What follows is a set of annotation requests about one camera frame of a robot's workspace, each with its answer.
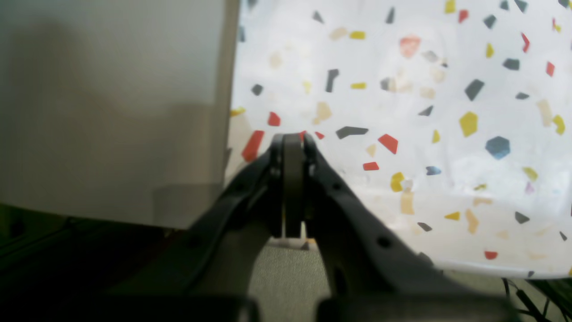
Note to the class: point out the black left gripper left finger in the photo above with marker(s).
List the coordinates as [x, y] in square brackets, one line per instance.
[204, 275]

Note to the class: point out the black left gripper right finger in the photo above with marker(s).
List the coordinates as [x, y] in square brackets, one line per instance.
[373, 276]

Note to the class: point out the terrazzo patterned tablecloth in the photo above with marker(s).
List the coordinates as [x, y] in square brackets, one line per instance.
[449, 119]

